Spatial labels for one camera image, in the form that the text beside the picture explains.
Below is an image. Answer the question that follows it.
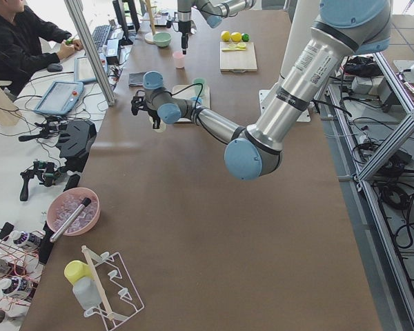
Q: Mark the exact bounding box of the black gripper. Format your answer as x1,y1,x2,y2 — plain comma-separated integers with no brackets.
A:
130,90,161,130
166,17,196,54

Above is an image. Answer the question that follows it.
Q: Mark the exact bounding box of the cream white cup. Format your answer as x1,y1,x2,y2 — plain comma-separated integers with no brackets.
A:
155,122,166,133

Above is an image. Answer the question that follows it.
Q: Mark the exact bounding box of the pink cup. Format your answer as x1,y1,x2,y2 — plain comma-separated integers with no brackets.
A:
172,51,185,69

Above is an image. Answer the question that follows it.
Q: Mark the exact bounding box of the green cup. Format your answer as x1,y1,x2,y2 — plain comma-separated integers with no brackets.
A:
193,77,206,97

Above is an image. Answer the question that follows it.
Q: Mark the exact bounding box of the blue cup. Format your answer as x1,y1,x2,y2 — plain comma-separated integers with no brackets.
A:
190,97,203,105

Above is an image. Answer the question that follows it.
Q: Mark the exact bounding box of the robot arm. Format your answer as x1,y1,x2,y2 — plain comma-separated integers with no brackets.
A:
131,1,393,180
176,0,256,54

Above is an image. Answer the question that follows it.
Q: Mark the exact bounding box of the beige rabbit tray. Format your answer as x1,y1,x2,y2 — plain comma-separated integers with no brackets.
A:
166,84,210,126

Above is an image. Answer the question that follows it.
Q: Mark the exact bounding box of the green bowl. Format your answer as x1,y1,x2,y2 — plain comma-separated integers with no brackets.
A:
152,32,172,48

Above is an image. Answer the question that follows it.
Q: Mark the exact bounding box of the wooden cup stand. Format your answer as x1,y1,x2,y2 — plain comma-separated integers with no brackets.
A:
139,0,156,44

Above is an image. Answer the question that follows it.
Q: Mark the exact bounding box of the yellow lemon lower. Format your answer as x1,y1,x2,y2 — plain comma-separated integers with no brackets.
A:
220,30,230,42

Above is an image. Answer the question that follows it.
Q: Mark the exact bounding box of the yellow lemon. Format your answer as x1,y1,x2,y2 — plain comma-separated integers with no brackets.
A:
230,32,242,43
220,30,230,42

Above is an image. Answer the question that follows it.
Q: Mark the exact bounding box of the grey cloth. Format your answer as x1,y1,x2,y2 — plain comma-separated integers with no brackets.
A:
128,72,145,88

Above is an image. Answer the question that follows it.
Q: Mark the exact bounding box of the yellow lemon upper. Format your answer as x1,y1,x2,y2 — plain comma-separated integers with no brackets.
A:
230,32,242,43

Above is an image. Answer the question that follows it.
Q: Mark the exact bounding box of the bamboo cutting board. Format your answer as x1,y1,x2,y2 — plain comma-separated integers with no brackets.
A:
219,41,258,72

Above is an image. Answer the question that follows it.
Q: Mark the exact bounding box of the yellow plastic knife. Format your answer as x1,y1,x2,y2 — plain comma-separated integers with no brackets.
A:
221,48,247,52

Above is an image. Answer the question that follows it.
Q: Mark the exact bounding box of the blue teach pendant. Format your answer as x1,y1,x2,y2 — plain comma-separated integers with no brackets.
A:
34,81,84,116
74,57,97,84

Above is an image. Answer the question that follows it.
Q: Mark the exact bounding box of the metal muddler tool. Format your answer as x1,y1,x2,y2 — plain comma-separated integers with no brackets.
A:
50,197,92,243

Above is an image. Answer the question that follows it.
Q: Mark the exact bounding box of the pink bowl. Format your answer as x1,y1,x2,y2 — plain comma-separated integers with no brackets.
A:
46,188,101,237

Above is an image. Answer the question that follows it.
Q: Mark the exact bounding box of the seated person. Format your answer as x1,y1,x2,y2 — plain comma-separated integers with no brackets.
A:
0,1,83,96

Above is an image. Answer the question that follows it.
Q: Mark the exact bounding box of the yellow cup on rack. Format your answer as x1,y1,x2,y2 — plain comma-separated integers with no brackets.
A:
63,260,92,285

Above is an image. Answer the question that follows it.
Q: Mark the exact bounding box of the clear plastic bottle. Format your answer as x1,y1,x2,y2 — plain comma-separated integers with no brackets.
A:
72,277,102,310

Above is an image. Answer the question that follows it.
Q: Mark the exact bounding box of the white wire rack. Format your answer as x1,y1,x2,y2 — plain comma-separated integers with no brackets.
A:
81,245,146,330

